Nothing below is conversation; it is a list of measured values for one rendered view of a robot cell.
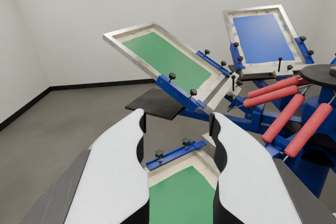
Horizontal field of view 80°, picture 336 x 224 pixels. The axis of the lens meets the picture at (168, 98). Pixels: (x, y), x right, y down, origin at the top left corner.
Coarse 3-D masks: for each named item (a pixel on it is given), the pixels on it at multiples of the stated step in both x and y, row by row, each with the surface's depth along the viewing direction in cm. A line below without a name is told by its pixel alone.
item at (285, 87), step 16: (288, 80) 119; (304, 80) 119; (256, 96) 132; (272, 96) 114; (288, 112) 102; (320, 112) 93; (272, 128) 102; (304, 128) 93; (288, 144) 94; (304, 144) 92
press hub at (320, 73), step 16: (320, 64) 114; (320, 80) 96; (320, 96) 108; (304, 112) 114; (288, 128) 114; (320, 128) 107; (320, 144) 101; (304, 160) 120; (320, 160) 106; (304, 176) 124; (320, 176) 120; (320, 192) 130
